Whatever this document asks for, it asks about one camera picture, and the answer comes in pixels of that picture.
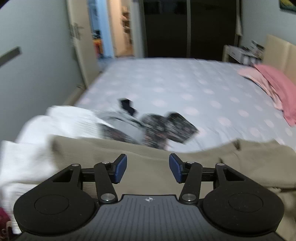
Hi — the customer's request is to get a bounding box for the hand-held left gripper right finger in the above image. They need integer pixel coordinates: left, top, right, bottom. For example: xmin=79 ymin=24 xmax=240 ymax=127
xmin=169 ymin=153 xmax=245 ymax=204

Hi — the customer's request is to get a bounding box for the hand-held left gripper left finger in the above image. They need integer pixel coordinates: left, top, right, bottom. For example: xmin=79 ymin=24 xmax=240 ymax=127
xmin=52 ymin=153 xmax=127 ymax=203

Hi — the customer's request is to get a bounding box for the olive fleece jacket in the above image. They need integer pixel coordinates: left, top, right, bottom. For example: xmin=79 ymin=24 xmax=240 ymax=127
xmin=51 ymin=136 xmax=296 ymax=241

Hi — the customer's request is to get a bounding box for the white textured garment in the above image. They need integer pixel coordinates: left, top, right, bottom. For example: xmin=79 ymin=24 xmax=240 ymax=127
xmin=0 ymin=105 xmax=102 ymax=234

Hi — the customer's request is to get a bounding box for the grey garment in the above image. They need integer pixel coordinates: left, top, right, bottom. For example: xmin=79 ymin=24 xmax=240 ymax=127
xmin=99 ymin=111 xmax=148 ymax=145

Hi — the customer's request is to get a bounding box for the dark floral garment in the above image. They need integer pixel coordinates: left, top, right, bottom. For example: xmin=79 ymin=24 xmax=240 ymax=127
xmin=98 ymin=111 xmax=200 ymax=150

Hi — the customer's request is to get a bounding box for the white door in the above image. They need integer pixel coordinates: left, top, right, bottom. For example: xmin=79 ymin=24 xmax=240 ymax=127
xmin=66 ymin=0 xmax=101 ymax=87

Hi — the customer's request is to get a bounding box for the light pink cloth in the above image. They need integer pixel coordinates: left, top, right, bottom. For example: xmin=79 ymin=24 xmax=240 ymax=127
xmin=238 ymin=67 xmax=285 ymax=110

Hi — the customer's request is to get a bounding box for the red snack bag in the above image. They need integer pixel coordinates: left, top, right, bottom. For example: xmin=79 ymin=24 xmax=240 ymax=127
xmin=0 ymin=207 xmax=12 ymax=241

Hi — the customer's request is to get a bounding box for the white nightstand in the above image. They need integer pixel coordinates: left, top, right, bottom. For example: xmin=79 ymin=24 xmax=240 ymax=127
xmin=222 ymin=44 xmax=264 ymax=66

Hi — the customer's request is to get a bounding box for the pink pillow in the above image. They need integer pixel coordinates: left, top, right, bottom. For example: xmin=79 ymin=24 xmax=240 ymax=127
xmin=254 ymin=64 xmax=296 ymax=127

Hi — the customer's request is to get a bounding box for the beige hallway door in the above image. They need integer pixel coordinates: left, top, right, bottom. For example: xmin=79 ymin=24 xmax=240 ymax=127
xmin=107 ymin=0 xmax=134 ymax=57

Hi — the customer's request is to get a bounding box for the hallway shelf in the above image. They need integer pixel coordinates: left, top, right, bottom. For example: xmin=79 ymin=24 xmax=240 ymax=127
xmin=121 ymin=7 xmax=132 ymax=44

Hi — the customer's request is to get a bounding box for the black wardrobe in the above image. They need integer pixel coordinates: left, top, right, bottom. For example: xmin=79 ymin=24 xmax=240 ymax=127
xmin=142 ymin=0 xmax=243 ymax=58

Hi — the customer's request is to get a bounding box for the white printed box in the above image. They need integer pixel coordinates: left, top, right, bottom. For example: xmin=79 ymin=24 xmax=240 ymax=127
xmin=250 ymin=40 xmax=264 ymax=58

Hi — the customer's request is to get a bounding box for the beige padded headboard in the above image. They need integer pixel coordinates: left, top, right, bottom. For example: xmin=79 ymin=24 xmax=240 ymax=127
xmin=264 ymin=34 xmax=296 ymax=79

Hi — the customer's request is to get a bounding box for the metal door handle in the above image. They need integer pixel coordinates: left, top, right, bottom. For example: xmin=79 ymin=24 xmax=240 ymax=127
xmin=70 ymin=23 xmax=84 ymax=37

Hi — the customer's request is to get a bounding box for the grey wall strip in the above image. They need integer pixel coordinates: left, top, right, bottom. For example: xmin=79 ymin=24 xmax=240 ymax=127
xmin=0 ymin=46 xmax=21 ymax=67

